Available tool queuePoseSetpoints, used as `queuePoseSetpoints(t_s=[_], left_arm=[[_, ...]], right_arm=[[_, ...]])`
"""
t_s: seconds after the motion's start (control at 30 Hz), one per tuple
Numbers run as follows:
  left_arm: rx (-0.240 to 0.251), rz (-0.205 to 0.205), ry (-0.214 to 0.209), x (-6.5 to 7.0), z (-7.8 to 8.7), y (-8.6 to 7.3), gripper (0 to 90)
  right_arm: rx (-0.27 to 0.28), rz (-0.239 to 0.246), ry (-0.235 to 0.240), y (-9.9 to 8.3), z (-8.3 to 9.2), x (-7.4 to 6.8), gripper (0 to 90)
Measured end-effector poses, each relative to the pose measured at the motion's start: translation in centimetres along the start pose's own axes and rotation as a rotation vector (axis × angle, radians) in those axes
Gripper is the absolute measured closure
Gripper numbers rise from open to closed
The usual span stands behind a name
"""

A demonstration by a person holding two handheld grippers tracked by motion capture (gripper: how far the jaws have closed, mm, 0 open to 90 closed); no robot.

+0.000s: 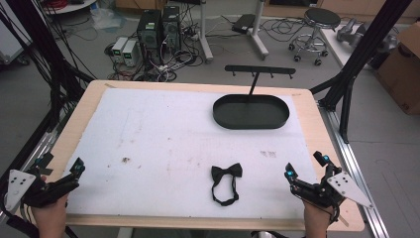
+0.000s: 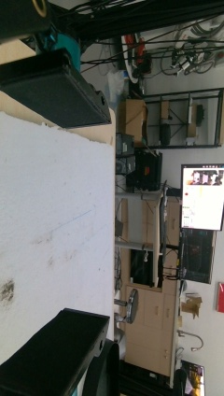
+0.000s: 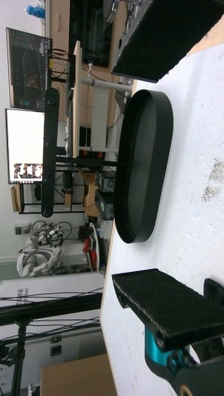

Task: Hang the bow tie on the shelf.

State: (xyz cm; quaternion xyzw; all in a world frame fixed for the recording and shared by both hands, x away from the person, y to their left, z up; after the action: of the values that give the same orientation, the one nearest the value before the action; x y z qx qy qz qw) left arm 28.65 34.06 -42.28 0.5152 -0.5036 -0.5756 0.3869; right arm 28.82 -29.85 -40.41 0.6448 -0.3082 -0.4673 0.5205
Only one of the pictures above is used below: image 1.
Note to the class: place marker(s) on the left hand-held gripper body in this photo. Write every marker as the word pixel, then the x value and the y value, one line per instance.
pixel 46 193

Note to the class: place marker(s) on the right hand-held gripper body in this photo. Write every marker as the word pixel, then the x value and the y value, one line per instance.
pixel 325 193

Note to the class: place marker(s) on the black bow tie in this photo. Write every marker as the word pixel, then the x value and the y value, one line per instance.
pixel 227 180

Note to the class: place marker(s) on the black tray hanger rack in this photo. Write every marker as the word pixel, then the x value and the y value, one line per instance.
pixel 251 112

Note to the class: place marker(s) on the person's left hand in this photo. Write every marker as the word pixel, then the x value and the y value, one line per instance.
pixel 51 216

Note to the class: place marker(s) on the person's right hand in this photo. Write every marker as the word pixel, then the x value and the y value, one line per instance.
pixel 317 219

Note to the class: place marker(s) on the white table mat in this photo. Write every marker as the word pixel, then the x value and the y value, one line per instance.
pixel 171 142

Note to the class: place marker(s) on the white side table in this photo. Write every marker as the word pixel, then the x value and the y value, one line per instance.
pixel 333 46

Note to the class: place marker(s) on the brown cardboard box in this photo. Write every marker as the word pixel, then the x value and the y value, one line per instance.
pixel 401 71

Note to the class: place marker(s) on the white power supply unit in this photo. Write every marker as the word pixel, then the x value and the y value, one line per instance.
pixel 130 53
pixel 119 48

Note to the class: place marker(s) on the grey robot part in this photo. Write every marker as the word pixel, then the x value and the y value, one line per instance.
pixel 350 33

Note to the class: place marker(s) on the black round stool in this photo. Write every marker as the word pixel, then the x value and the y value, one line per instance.
pixel 318 20

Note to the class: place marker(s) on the white desk leg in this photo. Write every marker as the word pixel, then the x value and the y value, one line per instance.
pixel 204 33
pixel 257 31

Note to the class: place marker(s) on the black computer tower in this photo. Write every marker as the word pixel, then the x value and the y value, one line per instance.
pixel 149 34
pixel 171 28

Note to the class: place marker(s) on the clear plastic bag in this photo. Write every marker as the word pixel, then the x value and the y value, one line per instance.
pixel 107 19

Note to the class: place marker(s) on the flat black box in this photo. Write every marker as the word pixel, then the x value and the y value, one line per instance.
pixel 243 23

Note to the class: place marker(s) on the round white table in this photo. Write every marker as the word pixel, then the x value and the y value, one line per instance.
pixel 71 6

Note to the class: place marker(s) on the aluminium rail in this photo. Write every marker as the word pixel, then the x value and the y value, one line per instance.
pixel 39 145
pixel 355 165

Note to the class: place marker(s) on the black metal frame post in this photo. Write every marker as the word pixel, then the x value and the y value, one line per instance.
pixel 43 46
pixel 363 49

